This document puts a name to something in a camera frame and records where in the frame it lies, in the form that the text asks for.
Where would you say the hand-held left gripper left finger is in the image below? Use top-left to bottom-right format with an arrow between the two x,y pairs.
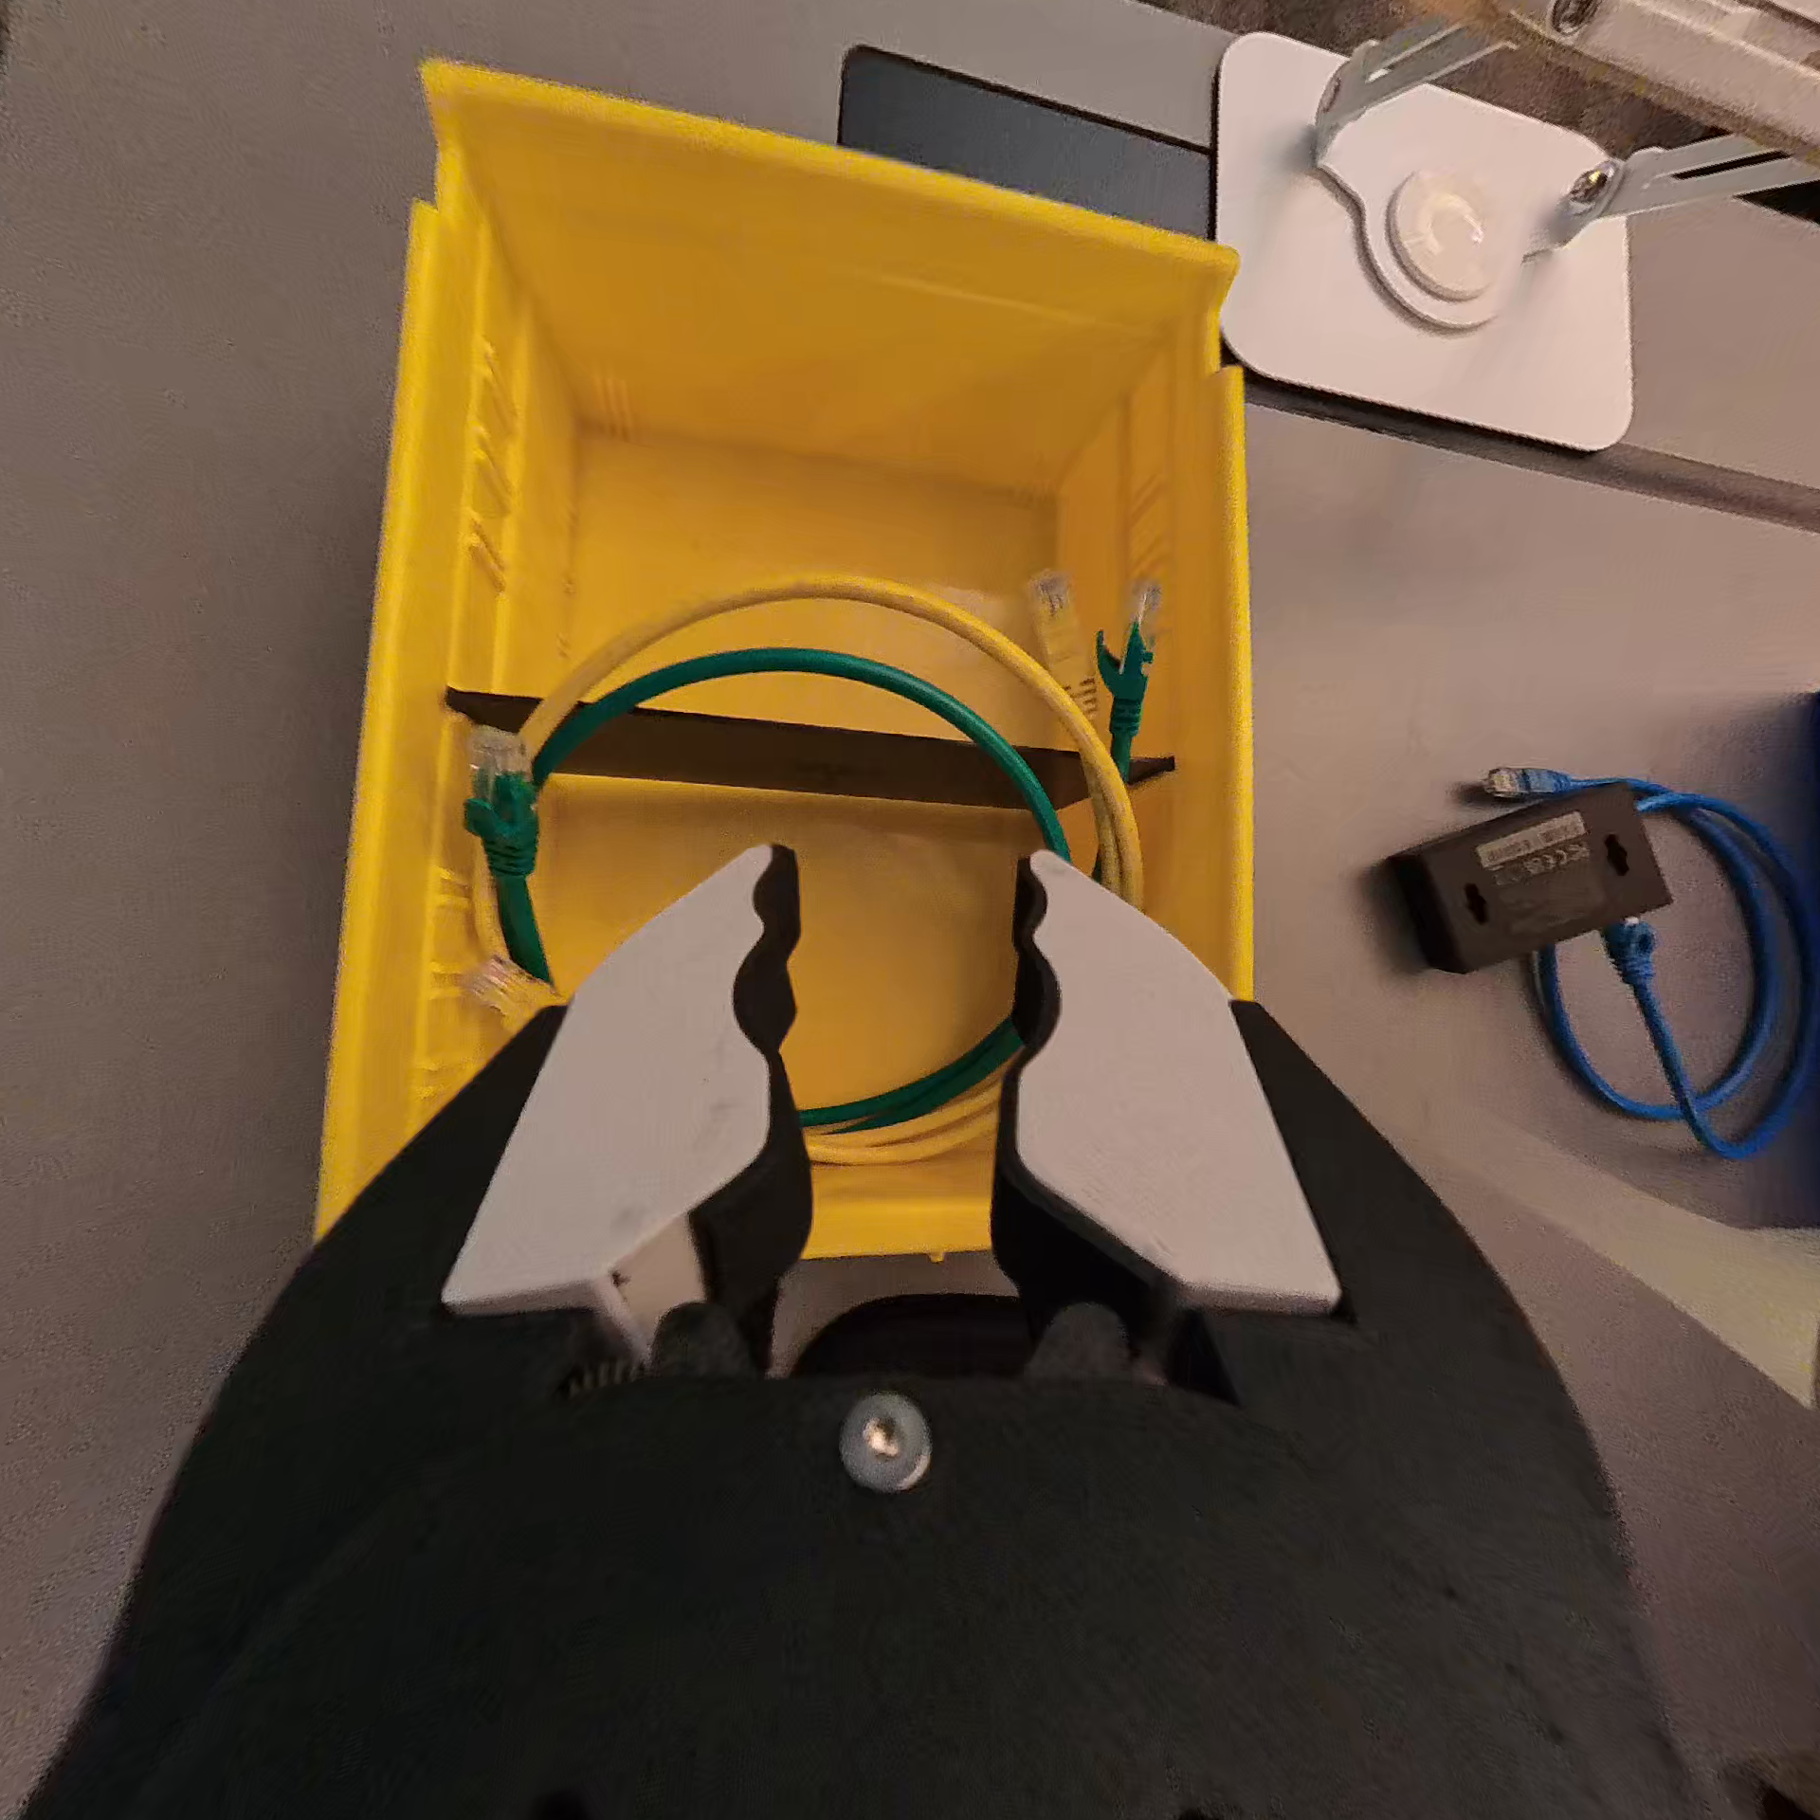
437,843 -> 817,1379

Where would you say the yellow ethernet cable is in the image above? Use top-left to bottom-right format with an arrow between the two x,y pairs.
461,567 -> 1145,1166

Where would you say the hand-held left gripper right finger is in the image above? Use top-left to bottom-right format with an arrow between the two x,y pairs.
991,848 -> 1345,1394

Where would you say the blue ethernet cable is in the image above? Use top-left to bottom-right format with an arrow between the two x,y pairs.
1483,764 -> 1820,1160

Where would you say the green ethernet cable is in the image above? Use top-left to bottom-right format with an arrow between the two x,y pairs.
465,577 -> 1169,1132

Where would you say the black bin divider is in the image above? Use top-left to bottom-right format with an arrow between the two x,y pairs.
444,687 -> 1179,804

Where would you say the white lamp base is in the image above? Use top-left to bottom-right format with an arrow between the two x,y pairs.
1212,0 -> 1820,456

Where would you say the black network switch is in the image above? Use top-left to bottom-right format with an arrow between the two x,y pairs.
1385,788 -> 1674,977

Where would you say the yellow plastic bin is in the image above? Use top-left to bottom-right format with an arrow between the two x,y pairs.
312,56 -> 1255,1265

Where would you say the blue plastic bin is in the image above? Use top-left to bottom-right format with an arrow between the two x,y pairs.
1742,691 -> 1820,1232

